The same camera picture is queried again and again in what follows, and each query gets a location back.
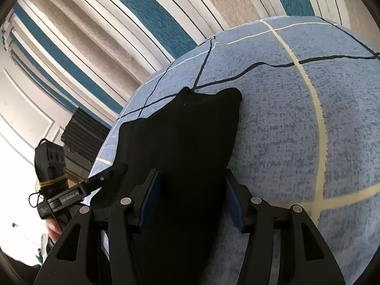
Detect black ribbed box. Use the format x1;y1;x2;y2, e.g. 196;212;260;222
61;107;111;174

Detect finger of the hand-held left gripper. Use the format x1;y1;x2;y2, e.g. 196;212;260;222
85;164;129;196

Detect black pants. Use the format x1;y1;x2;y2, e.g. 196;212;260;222
90;87;250;285

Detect blue checked blanket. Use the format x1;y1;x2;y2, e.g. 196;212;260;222
89;16;380;285

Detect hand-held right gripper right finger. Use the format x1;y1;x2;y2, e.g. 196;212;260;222
225;169;345;285

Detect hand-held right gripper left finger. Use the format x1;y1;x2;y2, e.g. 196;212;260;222
34;169;162;285

